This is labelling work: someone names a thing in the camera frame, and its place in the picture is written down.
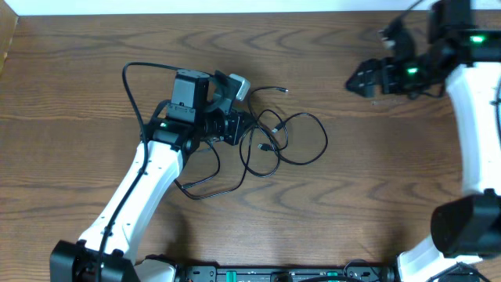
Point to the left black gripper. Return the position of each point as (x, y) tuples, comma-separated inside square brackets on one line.
[(233, 128)]

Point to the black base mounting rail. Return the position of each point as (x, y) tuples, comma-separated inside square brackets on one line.
[(357, 271)]

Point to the green clamp handle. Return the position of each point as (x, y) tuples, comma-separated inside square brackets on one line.
[(231, 276)]

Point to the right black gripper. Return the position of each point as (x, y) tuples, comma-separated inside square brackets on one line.
[(384, 66)]

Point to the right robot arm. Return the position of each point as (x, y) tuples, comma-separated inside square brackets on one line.
[(465, 61)]

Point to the cardboard box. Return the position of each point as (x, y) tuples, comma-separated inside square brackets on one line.
[(8, 23)]

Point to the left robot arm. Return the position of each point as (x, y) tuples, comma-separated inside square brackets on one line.
[(199, 110)]

